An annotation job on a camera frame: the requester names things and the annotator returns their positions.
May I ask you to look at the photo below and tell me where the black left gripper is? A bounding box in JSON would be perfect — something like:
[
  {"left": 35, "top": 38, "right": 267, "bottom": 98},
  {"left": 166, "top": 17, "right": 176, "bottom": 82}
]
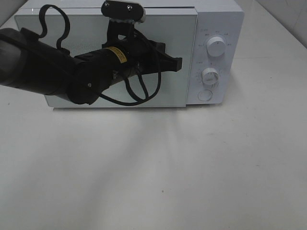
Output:
[{"left": 102, "top": 21, "right": 183, "bottom": 79}]

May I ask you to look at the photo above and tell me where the white microwave knob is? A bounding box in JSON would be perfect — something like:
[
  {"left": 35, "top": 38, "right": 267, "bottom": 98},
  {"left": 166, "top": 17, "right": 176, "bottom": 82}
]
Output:
[
  {"left": 206, "top": 35, "right": 226, "bottom": 57},
  {"left": 201, "top": 68, "right": 219, "bottom": 85}
]

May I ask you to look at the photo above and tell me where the white microwave door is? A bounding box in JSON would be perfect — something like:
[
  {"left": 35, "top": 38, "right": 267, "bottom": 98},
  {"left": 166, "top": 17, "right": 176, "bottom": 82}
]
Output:
[{"left": 14, "top": 7, "right": 197, "bottom": 108}]

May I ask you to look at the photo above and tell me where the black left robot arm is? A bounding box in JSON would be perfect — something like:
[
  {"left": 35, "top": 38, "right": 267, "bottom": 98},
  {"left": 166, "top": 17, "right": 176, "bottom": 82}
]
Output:
[{"left": 0, "top": 22, "right": 182, "bottom": 106}]

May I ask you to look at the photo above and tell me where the round white door button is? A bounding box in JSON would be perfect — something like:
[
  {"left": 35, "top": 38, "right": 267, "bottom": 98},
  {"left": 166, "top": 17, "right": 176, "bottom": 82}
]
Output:
[{"left": 198, "top": 90, "right": 213, "bottom": 102}]

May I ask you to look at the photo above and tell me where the white microwave oven body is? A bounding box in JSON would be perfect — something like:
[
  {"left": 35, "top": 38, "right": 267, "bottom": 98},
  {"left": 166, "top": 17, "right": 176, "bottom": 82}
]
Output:
[{"left": 18, "top": 0, "right": 246, "bottom": 112}]

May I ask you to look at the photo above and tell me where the black grey left wrist camera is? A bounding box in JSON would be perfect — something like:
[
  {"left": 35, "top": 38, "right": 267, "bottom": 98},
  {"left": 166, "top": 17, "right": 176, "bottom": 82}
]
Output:
[{"left": 101, "top": 0, "right": 146, "bottom": 23}]

